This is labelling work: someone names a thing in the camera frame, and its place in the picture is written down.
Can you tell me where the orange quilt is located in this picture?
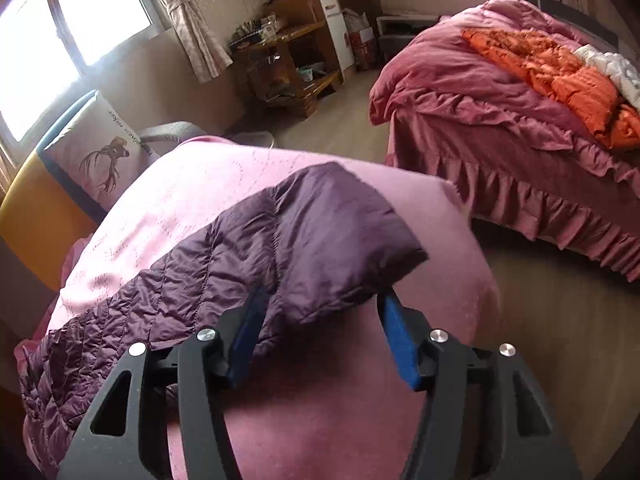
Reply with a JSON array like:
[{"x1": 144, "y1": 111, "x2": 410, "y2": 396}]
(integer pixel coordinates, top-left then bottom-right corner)
[{"x1": 461, "y1": 27, "x2": 640, "y2": 152}]

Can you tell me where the grey yellow blue headboard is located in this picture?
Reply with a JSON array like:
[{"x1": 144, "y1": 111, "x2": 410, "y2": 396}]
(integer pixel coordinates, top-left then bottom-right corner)
[{"x1": 0, "y1": 90, "x2": 108, "y2": 291}]

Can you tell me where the white plastic bag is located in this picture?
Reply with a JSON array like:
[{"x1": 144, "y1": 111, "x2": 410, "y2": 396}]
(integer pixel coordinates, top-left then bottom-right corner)
[{"x1": 342, "y1": 8, "x2": 373, "y2": 36}]

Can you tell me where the red gift bag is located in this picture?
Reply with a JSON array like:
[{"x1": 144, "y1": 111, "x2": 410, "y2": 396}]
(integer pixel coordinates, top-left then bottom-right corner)
[{"x1": 347, "y1": 27, "x2": 379, "y2": 72}]

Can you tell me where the grey bed rail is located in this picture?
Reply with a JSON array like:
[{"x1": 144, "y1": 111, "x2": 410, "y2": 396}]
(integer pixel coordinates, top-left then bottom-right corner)
[{"x1": 140, "y1": 121, "x2": 208, "y2": 148}]

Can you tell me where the deer print pillow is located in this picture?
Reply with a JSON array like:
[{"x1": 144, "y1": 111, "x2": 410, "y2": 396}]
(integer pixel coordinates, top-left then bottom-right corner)
[{"x1": 42, "y1": 92, "x2": 161, "y2": 211}]

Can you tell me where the white quilt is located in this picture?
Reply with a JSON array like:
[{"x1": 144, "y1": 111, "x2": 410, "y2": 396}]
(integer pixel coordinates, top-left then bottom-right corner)
[{"x1": 572, "y1": 44, "x2": 640, "y2": 111}]

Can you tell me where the purple quilted down jacket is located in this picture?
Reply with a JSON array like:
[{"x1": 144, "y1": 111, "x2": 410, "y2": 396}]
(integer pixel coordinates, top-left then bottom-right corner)
[{"x1": 20, "y1": 162, "x2": 430, "y2": 453}]

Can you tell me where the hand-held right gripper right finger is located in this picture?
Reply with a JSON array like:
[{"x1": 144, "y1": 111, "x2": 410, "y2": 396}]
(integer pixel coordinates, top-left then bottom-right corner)
[{"x1": 377, "y1": 290, "x2": 583, "y2": 480}]

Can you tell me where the large window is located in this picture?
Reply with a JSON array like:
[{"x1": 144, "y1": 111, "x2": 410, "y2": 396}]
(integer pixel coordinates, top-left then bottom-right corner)
[{"x1": 0, "y1": 0, "x2": 171, "y2": 143}]

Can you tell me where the wooden desk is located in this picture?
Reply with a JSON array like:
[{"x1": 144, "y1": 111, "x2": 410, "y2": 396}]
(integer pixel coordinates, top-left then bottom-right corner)
[{"x1": 230, "y1": 0, "x2": 346, "y2": 116}]

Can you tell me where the floral beige curtain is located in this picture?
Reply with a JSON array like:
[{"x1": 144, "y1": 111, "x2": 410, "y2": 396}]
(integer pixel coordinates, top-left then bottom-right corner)
[{"x1": 137, "y1": 0, "x2": 233, "y2": 83}]

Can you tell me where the white cabinet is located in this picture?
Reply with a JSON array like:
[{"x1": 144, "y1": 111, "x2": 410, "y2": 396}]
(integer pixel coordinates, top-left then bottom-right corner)
[{"x1": 320, "y1": 0, "x2": 358, "y2": 73}]

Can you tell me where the bed with maroon ruffled bedspread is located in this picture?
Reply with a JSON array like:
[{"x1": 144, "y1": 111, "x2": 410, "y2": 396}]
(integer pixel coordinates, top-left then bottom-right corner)
[{"x1": 369, "y1": 0, "x2": 640, "y2": 283}]

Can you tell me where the pink bed blanket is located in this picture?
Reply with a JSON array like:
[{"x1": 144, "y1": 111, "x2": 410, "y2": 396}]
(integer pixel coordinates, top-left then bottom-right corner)
[{"x1": 15, "y1": 135, "x2": 501, "y2": 480}]

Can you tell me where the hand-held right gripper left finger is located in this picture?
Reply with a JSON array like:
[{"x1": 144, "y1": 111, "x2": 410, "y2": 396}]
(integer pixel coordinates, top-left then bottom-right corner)
[{"x1": 57, "y1": 285, "x2": 273, "y2": 480}]

